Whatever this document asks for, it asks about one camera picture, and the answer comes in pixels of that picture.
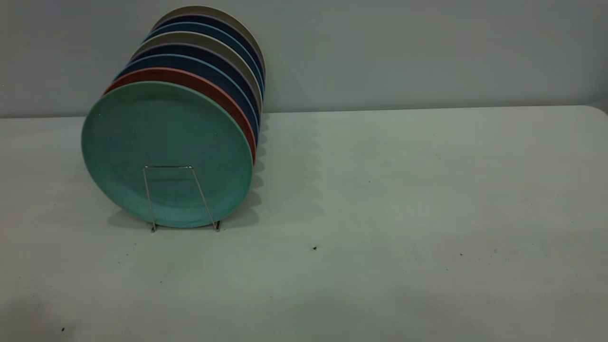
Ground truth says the green plate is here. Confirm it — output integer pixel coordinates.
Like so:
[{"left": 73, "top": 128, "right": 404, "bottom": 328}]
[{"left": 81, "top": 81, "right": 254, "bottom": 229}]

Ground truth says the pink plate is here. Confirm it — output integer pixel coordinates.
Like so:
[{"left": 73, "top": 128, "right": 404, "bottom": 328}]
[{"left": 103, "top": 67, "right": 257, "bottom": 164}]

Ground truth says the beige plate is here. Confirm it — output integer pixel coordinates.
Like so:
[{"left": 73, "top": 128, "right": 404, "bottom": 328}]
[
  {"left": 130, "top": 31, "right": 263, "bottom": 113},
  {"left": 151, "top": 5, "right": 266, "bottom": 79}
]

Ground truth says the teal blue plate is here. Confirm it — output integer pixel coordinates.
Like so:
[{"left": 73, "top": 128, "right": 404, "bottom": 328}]
[{"left": 144, "top": 22, "right": 265, "bottom": 95}]

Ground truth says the metal wire plate rack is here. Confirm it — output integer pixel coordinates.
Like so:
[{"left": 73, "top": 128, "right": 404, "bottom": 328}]
[{"left": 142, "top": 165, "right": 222, "bottom": 233}]

